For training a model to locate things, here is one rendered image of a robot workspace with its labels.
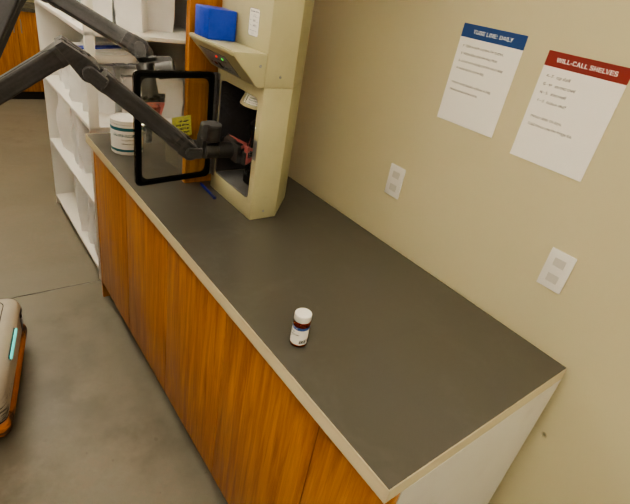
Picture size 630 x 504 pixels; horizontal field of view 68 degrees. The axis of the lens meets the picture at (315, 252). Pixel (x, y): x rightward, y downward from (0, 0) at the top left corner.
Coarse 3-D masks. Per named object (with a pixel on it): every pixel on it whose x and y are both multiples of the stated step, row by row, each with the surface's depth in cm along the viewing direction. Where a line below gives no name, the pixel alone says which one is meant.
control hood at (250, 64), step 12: (192, 36) 156; (216, 48) 145; (228, 48) 140; (240, 48) 145; (228, 60) 146; (240, 60) 139; (252, 60) 141; (264, 60) 144; (228, 72) 158; (240, 72) 147; (252, 72) 143; (264, 72) 146; (252, 84) 148
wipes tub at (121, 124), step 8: (112, 120) 198; (120, 120) 197; (128, 120) 199; (112, 128) 199; (120, 128) 198; (128, 128) 199; (112, 136) 201; (120, 136) 200; (128, 136) 200; (112, 144) 203; (120, 144) 201; (128, 144) 202; (120, 152) 203; (128, 152) 204
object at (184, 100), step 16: (144, 80) 152; (160, 80) 156; (176, 80) 159; (192, 80) 164; (144, 96) 154; (160, 96) 158; (176, 96) 162; (192, 96) 166; (160, 112) 161; (176, 112) 165; (192, 112) 169; (192, 128) 172; (144, 144) 162; (160, 144) 166; (144, 160) 165; (160, 160) 169; (176, 160) 174; (192, 160) 179; (144, 176) 168; (160, 176) 173
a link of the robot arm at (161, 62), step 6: (138, 42) 159; (138, 48) 159; (144, 48) 159; (138, 54) 159; (144, 54) 159; (138, 60) 162; (144, 60) 162; (150, 60) 163; (156, 60) 162; (162, 60) 162; (168, 60) 162; (156, 66) 161; (162, 66) 161; (168, 66) 161; (174, 66) 166
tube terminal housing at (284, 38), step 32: (224, 0) 157; (256, 0) 143; (288, 0) 139; (288, 32) 144; (288, 64) 149; (256, 96) 153; (288, 96) 155; (256, 128) 156; (288, 128) 164; (256, 160) 160; (288, 160) 182; (224, 192) 183; (256, 192) 167
